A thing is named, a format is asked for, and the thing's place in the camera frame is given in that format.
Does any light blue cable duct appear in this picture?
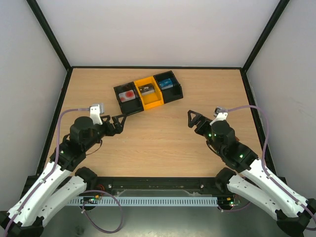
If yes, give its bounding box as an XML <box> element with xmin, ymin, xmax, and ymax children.
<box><xmin>67</xmin><ymin>197</ymin><xmax>218</xmax><ymax>207</ymax></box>

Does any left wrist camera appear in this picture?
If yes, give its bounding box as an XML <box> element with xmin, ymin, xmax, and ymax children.
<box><xmin>89</xmin><ymin>103</ymin><xmax>104</xmax><ymax>125</ymax></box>

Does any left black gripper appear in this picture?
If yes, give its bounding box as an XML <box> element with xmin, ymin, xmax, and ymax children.
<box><xmin>83</xmin><ymin>114</ymin><xmax>126</xmax><ymax>151</ymax></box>

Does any red white card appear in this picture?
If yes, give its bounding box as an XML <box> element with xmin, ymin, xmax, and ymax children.
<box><xmin>118</xmin><ymin>90</ymin><xmax>136</xmax><ymax>103</ymax></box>

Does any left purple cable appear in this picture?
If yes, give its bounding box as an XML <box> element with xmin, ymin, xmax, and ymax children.
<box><xmin>3</xmin><ymin>108</ymin><xmax>123</xmax><ymax>234</ymax></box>

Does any right black bin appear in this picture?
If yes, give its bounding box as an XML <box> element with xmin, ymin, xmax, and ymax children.
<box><xmin>154</xmin><ymin>71</ymin><xmax>183</xmax><ymax>104</ymax></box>

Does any grey vip card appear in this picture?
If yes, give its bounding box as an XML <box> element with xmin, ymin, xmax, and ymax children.
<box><xmin>138</xmin><ymin>83</ymin><xmax>155</xmax><ymax>96</ymax></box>

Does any blue card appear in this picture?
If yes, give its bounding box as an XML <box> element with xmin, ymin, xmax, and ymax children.
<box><xmin>159</xmin><ymin>78</ymin><xmax>173</xmax><ymax>90</ymax></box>

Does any black enclosure frame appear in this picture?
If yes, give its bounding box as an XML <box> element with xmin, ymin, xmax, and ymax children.
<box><xmin>0</xmin><ymin>0</ymin><xmax>304</xmax><ymax>237</ymax></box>

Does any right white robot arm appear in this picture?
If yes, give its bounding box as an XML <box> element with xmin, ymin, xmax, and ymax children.
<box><xmin>188</xmin><ymin>107</ymin><xmax>316</xmax><ymax>237</ymax></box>

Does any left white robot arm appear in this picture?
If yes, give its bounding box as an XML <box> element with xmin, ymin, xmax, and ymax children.
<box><xmin>0</xmin><ymin>115</ymin><xmax>126</xmax><ymax>237</ymax></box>

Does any black bin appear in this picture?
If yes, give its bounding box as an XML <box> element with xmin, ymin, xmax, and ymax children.
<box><xmin>154</xmin><ymin>71</ymin><xmax>183</xmax><ymax>104</ymax></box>
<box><xmin>114</xmin><ymin>82</ymin><xmax>144</xmax><ymax>116</ymax></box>

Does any yellow middle bin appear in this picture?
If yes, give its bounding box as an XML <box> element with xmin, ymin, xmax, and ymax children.
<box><xmin>134</xmin><ymin>76</ymin><xmax>164</xmax><ymax>110</ymax></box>

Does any left black bin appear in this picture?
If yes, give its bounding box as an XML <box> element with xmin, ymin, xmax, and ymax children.
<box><xmin>114</xmin><ymin>82</ymin><xmax>144</xmax><ymax>116</ymax></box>

